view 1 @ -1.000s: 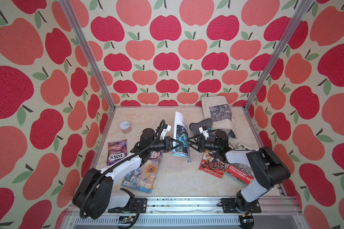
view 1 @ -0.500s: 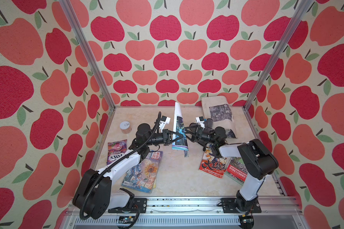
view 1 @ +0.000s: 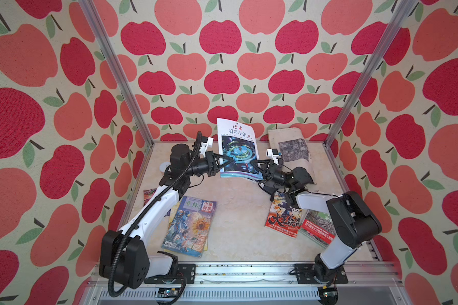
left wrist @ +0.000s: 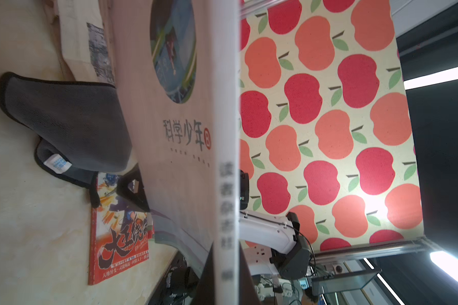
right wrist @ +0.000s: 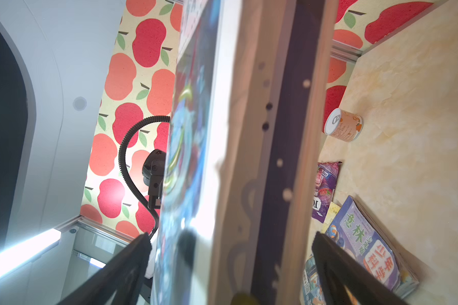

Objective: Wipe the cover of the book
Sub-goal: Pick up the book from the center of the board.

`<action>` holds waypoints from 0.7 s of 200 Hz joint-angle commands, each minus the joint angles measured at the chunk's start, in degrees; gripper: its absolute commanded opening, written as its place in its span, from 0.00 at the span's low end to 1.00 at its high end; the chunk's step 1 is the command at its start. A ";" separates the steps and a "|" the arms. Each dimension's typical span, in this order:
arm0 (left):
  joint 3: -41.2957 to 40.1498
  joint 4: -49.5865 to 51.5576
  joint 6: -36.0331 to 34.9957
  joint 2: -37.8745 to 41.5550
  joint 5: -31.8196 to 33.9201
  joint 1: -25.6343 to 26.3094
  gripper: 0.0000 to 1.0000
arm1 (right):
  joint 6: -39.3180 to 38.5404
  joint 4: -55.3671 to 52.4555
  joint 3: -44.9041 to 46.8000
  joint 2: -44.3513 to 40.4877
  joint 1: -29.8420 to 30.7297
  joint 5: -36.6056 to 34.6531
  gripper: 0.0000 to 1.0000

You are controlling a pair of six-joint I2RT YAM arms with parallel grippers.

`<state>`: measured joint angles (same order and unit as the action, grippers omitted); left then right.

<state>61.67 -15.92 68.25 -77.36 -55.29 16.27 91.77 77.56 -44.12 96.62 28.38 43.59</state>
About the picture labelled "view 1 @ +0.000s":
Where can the yellow Chinese history picture book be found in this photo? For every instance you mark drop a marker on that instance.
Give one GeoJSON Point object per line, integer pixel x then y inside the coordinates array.
{"type": "Point", "coordinates": [188, 232]}

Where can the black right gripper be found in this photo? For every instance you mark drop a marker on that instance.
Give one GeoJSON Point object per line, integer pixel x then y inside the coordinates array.
{"type": "Point", "coordinates": [270, 174]}

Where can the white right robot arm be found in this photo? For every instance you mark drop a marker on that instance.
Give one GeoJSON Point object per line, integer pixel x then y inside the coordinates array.
{"type": "Point", "coordinates": [353, 220]}

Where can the right rear aluminium corner post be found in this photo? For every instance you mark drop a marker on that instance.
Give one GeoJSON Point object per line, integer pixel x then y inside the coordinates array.
{"type": "Point", "coordinates": [401, 13]}

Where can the blue robot sunflower magazine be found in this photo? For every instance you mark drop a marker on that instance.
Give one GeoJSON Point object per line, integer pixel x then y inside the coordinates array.
{"type": "Point", "coordinates": [198, 205]}

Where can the grey green microfibre cloth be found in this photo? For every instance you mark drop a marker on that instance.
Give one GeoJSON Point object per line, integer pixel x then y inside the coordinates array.
{"type": "Point", "coordinates": [300, 177]}

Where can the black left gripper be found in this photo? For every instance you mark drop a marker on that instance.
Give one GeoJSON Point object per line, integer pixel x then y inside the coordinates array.
{"type": "Point", "coordinates": [212, 164]}

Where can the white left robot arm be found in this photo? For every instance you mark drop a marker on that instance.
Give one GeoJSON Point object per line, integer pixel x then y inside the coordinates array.
{"type": "Point", "coordinates": [124, 259]}

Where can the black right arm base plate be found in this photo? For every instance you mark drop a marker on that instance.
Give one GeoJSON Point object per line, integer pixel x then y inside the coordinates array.
{"type": "Point", "coordinates": [318, 274]}

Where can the left rear aluminium corner post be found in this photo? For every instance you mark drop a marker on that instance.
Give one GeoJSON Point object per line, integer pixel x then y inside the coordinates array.
{"type": "Point", "coordinates": [93, 18]}

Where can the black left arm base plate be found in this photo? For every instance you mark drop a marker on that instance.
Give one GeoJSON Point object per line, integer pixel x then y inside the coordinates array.
{"type": "Point", "coordinates": [185, 272]}

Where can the red green cover book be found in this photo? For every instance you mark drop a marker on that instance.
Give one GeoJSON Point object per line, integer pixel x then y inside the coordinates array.
{"type": "Point", "coordinates": [319, 227]}

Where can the aluminium corner post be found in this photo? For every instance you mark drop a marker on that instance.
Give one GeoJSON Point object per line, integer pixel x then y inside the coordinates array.
{"type": "Point", "coordinates": [93, 18]}
{"type": "Point", "coordinates": [401, 13]}

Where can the white book with blue vortex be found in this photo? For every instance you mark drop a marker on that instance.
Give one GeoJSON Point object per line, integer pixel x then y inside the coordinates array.
{"type": "Point", "coordinates": [238, 141]}

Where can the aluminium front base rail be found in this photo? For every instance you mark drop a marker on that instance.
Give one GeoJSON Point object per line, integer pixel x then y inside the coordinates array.
{"type": "Point", "coordinates": [370, 282]}

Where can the clear tape roll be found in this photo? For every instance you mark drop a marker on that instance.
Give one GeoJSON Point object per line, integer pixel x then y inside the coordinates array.
{"type": "Point", "coordinates": [165, 167]}

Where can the red black manga book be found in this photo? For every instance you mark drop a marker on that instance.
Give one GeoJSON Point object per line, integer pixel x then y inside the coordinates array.
{"type": "Point", "coordinates": [284, 218]}

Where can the purple candy bag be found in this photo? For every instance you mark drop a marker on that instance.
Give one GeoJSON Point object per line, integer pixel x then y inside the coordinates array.
{"type": "Point", "coordinates": [148, 195]}

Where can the cream printed canvas bag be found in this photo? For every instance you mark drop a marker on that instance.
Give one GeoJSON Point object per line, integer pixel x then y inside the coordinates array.
{"type": "Point", "coordinates": [291, 144]}

